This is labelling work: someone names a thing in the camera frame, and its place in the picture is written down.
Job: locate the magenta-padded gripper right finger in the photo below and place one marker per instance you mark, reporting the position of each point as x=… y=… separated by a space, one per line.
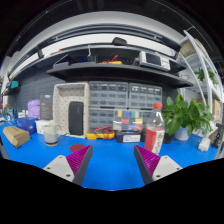
x=156 y=168

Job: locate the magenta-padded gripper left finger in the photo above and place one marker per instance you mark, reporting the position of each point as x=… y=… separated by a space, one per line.
x=68 y=168

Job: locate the clear red-capped drink bottle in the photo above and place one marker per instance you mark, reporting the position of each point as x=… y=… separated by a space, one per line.
x=154 y=136

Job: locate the flat round red coaster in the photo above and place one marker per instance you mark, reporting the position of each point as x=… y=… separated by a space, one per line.
x=76 y=147

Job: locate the grey-white ceramic mug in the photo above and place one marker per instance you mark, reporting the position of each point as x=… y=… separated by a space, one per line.
x=50 y=135

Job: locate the black box with white label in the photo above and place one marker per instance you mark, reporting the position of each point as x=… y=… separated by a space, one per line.
x=128 y=136

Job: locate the yellow multimeter with red leads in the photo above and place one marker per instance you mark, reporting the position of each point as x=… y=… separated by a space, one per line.
x=100 y=134

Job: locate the small white box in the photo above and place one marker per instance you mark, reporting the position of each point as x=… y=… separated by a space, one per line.
x=40 y=126

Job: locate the white power adapter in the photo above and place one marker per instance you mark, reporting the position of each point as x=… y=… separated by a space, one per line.
x=204 y=144

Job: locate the clear organizer with coloured parts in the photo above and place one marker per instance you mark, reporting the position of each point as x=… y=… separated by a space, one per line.
x=128 y=120

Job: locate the green potted plant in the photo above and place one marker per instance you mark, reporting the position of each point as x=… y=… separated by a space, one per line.
x=183 y=115

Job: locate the blue carton box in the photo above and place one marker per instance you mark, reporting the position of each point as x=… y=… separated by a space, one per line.
x=26 y=124

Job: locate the white dotted storage bin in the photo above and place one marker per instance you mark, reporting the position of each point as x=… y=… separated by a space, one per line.
x=61 y=106

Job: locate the brown cardboard box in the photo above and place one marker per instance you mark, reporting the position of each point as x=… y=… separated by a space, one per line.
x=15 y=136

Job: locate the dark grey flat box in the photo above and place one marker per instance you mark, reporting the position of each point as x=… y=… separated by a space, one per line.
x=46 y=108

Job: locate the purple plastic bag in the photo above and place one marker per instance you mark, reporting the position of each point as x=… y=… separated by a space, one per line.
x=33 y=108

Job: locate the small teal device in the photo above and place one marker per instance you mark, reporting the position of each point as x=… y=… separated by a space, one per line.
x=14 y=84

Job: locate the dark overhead shelf unit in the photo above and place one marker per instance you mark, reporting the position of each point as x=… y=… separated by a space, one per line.
x=116 y=71

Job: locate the white shelf unit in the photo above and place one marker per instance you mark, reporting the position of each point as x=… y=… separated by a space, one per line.
x=204 y=75

